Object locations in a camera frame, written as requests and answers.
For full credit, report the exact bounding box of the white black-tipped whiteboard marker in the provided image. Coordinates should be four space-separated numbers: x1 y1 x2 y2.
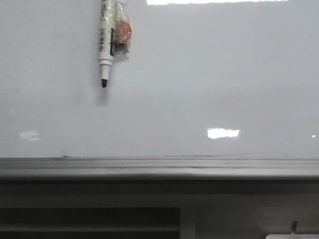
98 0 133 88

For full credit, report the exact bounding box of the white glossy whiteboard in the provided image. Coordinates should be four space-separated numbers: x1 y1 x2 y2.
0 0 319 158

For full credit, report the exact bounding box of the grey aluminium marker tray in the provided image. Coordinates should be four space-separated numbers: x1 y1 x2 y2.
0 155 319 182

